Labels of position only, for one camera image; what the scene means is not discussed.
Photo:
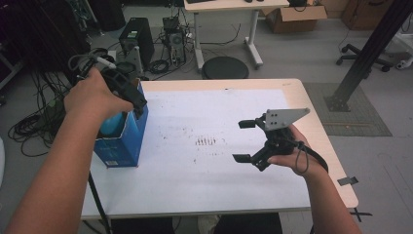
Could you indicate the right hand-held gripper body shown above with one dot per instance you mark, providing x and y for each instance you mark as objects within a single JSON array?
[{"x": 279, "y": 139}]

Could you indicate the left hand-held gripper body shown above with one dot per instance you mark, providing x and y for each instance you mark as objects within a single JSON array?
[{"x": 121, "y": 79}]

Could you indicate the blue bottle with white cap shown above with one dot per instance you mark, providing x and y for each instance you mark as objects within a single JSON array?
[{"x": 112, "y": 125}]

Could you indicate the blue cardboard box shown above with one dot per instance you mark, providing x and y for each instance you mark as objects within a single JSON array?
[{"x": 130, "y": 146}]

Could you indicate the person's right hand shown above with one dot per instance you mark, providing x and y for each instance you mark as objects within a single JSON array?
[{"x": 305, "y": 159}]

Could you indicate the person's left hand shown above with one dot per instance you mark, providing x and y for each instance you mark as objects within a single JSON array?
[{"x": 94, "y": 97}]

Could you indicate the small white power device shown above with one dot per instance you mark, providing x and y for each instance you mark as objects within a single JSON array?
[{"x": 113, "y": 53}]

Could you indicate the black computer tower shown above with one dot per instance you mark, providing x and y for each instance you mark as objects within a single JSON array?
[{"x": 139, "y": 32}]

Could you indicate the white paper sheet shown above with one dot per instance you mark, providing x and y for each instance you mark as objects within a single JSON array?
[{"x": 195, "y": 182}]

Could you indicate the black round stool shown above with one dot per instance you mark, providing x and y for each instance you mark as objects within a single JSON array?
[{"x": 225, "y": 68}]

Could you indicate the open computer case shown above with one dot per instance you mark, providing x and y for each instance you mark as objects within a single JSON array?
[{"x": 175, "y": 45}]

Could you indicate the person's right leg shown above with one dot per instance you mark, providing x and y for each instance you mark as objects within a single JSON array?
[{"x": 248, "y": 224}]

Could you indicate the grey floor mat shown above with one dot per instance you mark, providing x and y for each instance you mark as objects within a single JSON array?
[{"x": 357, "y": 125}]

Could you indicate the dark tape strip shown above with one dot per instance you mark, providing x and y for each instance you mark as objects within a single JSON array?
[{"x": 347, "y": 181}]

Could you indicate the open cardboard box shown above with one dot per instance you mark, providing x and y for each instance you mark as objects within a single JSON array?
[{"x": 292, "y": 22}]

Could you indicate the white desk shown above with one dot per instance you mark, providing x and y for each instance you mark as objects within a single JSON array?
[{"x": 227, "y": 6}]

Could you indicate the black office chair base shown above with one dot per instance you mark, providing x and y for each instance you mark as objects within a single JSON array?
[{"x": 370, "y": 60}]

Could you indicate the white object on floor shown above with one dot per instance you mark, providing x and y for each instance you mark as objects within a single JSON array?
[{"x": 404, "y": 64}]

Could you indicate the closed cardboard box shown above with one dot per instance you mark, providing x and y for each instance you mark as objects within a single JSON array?
[{"x": 363, "y": 16}]

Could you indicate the black metal post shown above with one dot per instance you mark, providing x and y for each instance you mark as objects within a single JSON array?
[{"x": 373, "y": 48}]

